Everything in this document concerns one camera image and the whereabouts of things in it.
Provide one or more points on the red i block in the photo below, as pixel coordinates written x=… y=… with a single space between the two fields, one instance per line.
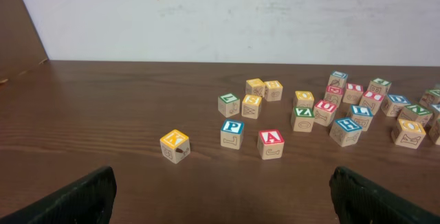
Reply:
x=353 y=93
x=371 y=100

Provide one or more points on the yellow o block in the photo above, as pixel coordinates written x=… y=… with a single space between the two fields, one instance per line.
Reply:
x=303 y=99
x=409 y=134

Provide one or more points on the blue P block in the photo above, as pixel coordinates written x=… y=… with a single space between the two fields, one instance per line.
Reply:
x=232 y=134

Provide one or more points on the blue D block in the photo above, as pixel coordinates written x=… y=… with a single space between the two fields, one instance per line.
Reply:
x=393 y=104

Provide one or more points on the blue l block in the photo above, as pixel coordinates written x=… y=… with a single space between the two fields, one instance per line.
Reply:
x=361 y=115
x=338 y=79

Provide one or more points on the red I block front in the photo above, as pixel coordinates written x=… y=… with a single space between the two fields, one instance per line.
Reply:
x=371 y=100

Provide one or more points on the yellow K block far left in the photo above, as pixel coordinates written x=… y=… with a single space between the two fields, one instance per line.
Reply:
x=175 y=146

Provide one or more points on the green Z block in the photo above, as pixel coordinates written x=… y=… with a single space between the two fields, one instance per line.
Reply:
x=302 y=119

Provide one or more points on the yellow S block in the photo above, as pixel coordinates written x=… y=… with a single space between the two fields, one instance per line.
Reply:
x=251 y=106

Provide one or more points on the green N block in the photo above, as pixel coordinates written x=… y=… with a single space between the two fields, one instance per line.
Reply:
x=416 y=113

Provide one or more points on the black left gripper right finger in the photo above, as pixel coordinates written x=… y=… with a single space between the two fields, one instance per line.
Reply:
x=357 y=199

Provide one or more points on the yellow block back left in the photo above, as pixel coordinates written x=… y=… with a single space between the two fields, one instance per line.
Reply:
x=255 y=87

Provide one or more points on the blue H block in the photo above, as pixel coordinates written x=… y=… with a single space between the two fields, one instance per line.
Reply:
x=345 y=131

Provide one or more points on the green L block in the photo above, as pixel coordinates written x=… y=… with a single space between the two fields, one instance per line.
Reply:
x=228 y=104

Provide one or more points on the red I block back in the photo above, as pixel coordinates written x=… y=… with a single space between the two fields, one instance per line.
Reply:
x=353 y=93

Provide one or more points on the green 4 block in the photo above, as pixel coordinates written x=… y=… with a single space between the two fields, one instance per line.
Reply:
x=379 y=86

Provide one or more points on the red E block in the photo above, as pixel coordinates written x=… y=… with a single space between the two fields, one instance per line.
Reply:
x=334 y=95

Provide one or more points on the red A block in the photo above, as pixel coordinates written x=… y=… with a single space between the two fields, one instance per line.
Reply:
x=270 y=144

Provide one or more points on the green B block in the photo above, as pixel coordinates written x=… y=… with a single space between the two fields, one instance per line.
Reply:
x=430 y=96

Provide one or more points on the yellow O block front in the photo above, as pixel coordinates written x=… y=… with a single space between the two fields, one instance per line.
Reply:
x=409 y=134

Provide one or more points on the blue L block back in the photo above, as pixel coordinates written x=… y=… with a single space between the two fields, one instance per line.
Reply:
x=338 y=79

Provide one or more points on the red U block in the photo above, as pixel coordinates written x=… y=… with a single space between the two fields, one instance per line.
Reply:
x=324 y=112

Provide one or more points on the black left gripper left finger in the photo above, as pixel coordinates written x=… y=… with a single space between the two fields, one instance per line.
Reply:
x=87 y=200

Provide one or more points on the yellow block back right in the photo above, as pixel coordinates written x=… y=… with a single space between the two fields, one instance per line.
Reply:
x=273 y=90

